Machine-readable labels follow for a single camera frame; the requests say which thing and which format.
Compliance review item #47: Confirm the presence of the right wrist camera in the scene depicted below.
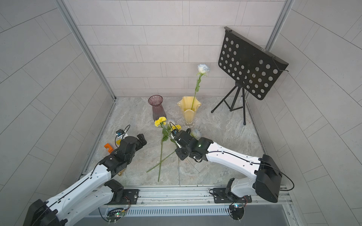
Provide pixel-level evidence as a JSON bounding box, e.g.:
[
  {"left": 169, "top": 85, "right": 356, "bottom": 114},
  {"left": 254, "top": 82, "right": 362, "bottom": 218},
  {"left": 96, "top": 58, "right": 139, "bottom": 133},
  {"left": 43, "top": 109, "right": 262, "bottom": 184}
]
[{"left": 171, "top": 129, "right": 179, "bottom": 136}]

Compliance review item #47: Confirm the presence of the orange block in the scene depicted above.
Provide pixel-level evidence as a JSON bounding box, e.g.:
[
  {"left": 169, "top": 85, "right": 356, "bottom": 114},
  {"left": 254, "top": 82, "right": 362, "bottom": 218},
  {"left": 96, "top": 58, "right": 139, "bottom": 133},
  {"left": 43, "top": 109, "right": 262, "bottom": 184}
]
[{"left": 104, "top": 143, "right": 114, "bottom": 153}]

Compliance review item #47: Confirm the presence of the left circuit board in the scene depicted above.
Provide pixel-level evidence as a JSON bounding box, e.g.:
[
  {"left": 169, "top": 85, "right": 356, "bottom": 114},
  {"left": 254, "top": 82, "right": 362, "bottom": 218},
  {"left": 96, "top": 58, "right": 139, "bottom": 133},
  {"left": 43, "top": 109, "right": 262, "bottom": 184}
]
[{"left": 106, "top": 208, "right": 127, "bottom": 223}]

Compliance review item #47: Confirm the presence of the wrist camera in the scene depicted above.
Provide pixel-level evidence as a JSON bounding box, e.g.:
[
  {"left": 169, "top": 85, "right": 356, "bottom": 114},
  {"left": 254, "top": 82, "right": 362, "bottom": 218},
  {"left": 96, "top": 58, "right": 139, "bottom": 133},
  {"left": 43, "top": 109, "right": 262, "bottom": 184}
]
[
  {"left": 116, "top": 129, "right": 128, "bottom": 139},
  {"left": 171, "top": 129, "right": 179, "bottom": 136}
]

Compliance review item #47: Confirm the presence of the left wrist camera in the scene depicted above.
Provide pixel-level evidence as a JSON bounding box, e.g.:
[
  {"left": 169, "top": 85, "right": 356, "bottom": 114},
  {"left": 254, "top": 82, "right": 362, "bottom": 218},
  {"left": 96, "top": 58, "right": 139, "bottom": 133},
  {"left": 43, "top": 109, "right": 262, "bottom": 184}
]
[{"left": 116, "top": 129, "right": 128, "bottom": 139}]

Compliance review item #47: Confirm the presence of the purple glass vase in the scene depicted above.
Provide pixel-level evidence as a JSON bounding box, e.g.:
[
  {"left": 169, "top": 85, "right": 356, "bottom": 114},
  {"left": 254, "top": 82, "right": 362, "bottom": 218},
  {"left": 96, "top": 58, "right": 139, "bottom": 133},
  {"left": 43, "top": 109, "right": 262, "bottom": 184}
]
[{"left": 148, "top": 95, "right": 167, "bottom": 121}]

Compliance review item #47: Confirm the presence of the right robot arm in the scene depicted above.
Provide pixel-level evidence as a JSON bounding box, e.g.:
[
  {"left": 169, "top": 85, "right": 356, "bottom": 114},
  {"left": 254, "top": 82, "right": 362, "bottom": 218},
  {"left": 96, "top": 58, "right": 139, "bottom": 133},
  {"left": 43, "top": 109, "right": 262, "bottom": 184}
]
[{"left": 171, "top": 129, "right": 284, "bottom": 203}]

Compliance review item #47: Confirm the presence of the black music stand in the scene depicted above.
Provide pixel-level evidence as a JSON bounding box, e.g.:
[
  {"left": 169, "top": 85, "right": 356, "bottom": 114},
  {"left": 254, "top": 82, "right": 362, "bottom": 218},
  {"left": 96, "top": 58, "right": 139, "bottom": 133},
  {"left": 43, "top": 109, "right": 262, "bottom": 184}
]
[{"left": 211, "top": 27, "right": 289, "bottom": 114}]

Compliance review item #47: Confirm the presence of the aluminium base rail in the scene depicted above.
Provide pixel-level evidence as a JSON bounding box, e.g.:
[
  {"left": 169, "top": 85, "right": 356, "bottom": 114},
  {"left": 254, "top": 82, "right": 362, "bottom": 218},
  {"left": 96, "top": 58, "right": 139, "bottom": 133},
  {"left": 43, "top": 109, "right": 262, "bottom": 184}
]
[{"left": 55, "top": 185, "right": 293, "bottom": 208}]

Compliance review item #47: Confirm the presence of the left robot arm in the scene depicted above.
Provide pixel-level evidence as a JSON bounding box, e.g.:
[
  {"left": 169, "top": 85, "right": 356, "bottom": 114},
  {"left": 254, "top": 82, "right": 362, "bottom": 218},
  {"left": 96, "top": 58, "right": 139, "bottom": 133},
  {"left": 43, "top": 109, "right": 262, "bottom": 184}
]
[{"left": 23, "top": 134, "right": 147, "bottom": 226}]

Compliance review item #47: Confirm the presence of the circuit board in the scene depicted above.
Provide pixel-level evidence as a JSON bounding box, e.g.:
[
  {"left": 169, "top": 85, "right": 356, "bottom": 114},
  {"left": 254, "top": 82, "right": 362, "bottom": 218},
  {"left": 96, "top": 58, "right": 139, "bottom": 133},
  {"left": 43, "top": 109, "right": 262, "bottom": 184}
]
[
  {"left": 229, "top": 204, "right": 245, "bottom": 220},
  {"left": 106, "top": 208, "right": 127, "bottom": 223}
]

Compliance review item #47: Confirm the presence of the yellow glass vase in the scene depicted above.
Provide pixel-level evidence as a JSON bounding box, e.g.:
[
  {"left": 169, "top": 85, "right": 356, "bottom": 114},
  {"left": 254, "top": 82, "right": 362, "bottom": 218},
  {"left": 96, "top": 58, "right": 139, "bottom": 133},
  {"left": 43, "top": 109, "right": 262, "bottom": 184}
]
[{"left": 177, "top": 96, "right": 202, "bottom": 128}]

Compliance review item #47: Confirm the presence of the right circuit board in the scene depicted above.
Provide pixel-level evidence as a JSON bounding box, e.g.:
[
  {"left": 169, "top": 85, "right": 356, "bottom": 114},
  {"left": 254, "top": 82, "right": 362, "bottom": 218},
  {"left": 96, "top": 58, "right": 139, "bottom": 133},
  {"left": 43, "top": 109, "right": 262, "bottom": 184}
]
[{"left": 229, "top": 204, "right": 245, "bottom": 220}]

